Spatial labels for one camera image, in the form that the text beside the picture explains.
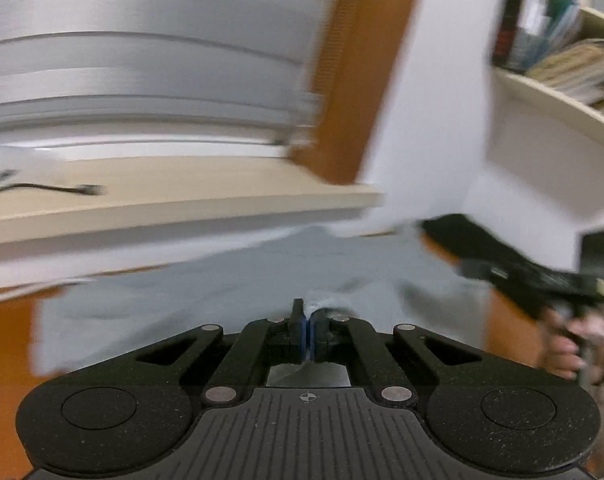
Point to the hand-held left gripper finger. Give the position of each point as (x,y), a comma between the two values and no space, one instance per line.
(302,342)
(310,342)

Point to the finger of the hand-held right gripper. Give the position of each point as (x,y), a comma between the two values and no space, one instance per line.
(462,240)

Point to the grey sweatshirt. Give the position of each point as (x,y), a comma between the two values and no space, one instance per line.
(232,280)

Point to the person's right hand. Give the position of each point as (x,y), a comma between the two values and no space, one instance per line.
(564,355)

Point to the beige windowsill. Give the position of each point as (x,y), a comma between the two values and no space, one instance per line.
(182,195)

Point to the row of books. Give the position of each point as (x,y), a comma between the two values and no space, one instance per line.
(537,10)

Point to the grey window blinds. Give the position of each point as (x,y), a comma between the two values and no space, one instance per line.
(132,60)

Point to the white wall shelf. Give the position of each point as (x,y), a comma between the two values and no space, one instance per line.
(557,105)

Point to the wooden window frame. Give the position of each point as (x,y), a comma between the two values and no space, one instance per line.
(362,85)

